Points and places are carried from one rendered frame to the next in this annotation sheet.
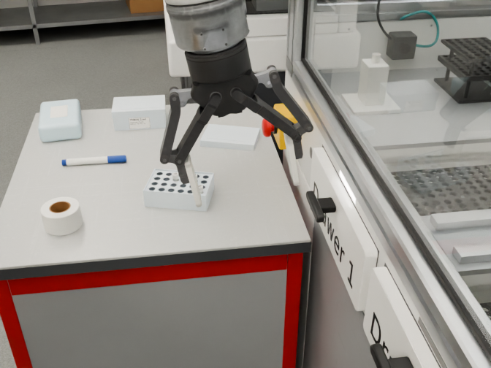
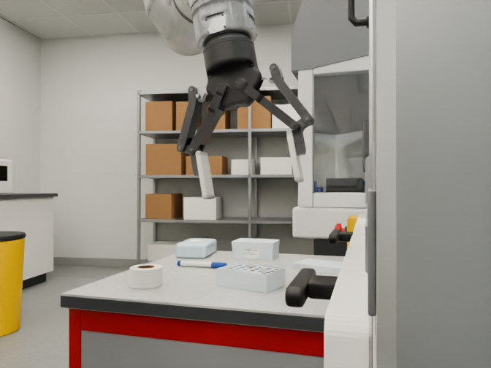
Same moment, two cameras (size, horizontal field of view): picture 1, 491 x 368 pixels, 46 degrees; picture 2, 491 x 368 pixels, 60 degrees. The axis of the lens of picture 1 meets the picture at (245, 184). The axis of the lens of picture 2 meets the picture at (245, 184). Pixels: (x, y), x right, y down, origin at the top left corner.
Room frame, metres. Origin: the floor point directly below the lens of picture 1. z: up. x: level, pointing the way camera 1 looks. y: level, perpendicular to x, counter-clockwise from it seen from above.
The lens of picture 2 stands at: (0.12, -0.24, 0.98)
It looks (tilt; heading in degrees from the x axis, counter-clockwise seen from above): 0 degrees down; 24
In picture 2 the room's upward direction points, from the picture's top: straight up
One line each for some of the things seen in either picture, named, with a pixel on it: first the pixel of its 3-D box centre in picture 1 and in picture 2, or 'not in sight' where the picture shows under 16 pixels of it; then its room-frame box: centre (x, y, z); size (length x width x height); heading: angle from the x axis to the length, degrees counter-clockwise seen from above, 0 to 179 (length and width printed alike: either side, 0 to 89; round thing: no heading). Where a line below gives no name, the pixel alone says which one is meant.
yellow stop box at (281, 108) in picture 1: (285, 125); (356, 233); (1.06, -0.08, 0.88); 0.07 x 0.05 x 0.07; 8
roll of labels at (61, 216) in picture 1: (61, 215); (146, 275); (0.88, 0.34, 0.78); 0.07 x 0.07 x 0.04
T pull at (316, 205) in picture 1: (322, 205); (343, 236); (0.73, -0.12, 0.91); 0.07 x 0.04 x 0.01; 8
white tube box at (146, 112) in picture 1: (139, 112); (256, 248); (1.31, 0.26, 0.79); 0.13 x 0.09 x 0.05; 97
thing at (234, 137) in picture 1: (230, 136); (321, 266); (1.21, 0.03, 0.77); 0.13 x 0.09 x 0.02; 80
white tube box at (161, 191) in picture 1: (180, 189); (250, 276); (0.97, 0.13, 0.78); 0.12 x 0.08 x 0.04; 82
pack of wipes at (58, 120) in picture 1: (61, 119); (196, 247); (1.27, 0.45, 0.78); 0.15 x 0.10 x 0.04; 14
